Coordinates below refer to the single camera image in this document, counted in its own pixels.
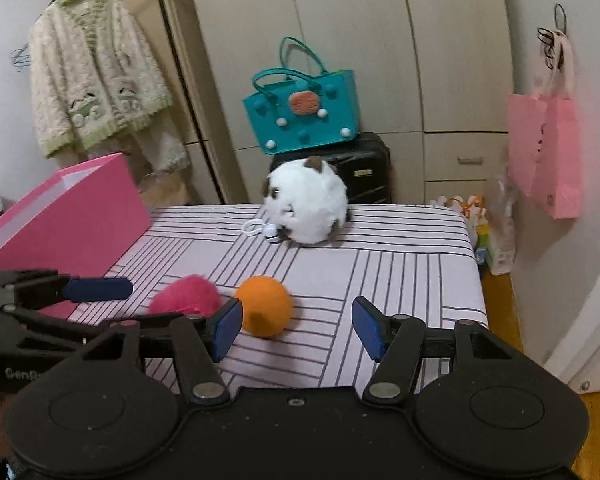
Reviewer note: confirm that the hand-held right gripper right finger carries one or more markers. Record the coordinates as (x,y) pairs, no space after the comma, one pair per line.
(367,327)

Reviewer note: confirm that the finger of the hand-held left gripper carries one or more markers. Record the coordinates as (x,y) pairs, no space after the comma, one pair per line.
(55,327)
(100,289)

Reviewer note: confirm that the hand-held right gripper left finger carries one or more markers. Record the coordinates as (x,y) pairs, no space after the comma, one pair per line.
(228,330)

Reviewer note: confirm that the orange plush ball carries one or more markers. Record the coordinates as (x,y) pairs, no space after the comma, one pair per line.
(265,305)

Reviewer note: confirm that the pink plush ball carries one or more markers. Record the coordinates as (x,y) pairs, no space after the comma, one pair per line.
(185,295)

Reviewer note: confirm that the pink box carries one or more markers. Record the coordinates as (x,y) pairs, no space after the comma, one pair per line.
(80,210)

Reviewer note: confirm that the striped bed sheet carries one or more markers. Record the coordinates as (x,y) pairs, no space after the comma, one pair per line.
(390,270)

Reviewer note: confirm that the white round plush toy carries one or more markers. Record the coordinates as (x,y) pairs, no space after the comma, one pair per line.
(315,200)

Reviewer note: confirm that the white orange toy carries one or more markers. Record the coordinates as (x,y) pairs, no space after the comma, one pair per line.
(455,204)

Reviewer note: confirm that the black suitcase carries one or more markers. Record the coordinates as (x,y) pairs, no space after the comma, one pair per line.
(365,170)

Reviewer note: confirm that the clear plastic bag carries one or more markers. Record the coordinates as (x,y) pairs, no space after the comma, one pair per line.
(502,240)

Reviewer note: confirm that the teal tote bag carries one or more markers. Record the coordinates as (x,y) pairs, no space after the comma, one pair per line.
(280,125)

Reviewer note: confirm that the white door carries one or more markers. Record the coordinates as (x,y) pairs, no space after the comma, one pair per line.
(595,320)

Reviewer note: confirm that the cream green knit cardigan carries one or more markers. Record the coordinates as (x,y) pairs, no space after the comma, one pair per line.
(95,60)

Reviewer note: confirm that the pink paper bag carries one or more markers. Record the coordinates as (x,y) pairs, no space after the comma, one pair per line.
(555,160)

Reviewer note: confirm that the beige wardrobe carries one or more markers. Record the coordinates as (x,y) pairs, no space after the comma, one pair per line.
(380,35)

